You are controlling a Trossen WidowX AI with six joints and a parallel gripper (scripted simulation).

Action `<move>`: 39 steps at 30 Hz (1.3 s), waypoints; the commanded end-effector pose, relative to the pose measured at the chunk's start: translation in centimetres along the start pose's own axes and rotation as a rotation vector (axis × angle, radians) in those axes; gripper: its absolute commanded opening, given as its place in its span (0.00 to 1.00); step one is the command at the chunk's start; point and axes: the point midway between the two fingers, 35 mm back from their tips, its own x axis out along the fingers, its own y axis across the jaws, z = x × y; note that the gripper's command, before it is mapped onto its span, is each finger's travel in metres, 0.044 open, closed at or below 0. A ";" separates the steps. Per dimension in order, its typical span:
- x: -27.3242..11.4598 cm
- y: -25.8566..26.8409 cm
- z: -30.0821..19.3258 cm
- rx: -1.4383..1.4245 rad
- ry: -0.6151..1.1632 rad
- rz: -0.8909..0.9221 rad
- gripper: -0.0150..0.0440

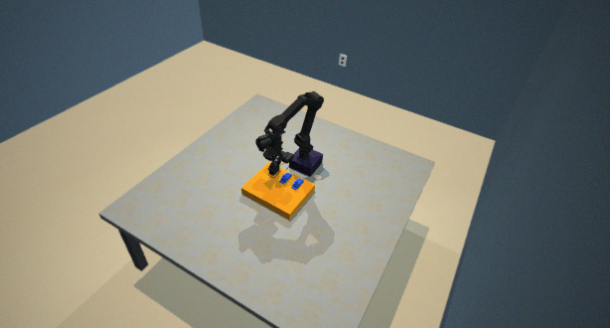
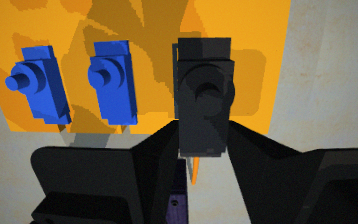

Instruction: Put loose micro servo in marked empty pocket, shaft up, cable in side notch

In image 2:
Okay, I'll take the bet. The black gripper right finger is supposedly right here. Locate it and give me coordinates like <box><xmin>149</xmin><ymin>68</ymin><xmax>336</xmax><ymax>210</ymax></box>
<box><xmin>226</xmin><ymin>120</ymin><xmax>358</xmax><ymax>224</ymax></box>

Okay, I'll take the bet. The black micro servo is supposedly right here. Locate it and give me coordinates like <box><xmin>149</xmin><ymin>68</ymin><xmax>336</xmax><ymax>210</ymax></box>
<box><xmin>177</xmin><ymin>37</ymin><xmax>235</xmax><ymax>185</ymax></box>

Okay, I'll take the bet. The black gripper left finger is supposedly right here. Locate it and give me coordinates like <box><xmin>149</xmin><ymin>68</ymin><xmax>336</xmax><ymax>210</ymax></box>
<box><xmin>30</xmin><ymin>120</ymin><xmax>179</xmax><ymax>224</ymax></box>

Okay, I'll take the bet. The orange flat panel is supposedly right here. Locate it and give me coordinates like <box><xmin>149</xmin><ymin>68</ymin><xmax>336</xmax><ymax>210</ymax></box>
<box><xmin>0</xmin><ymin>0</ymin><xmax>291</xmax><ymax>134</ymax></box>

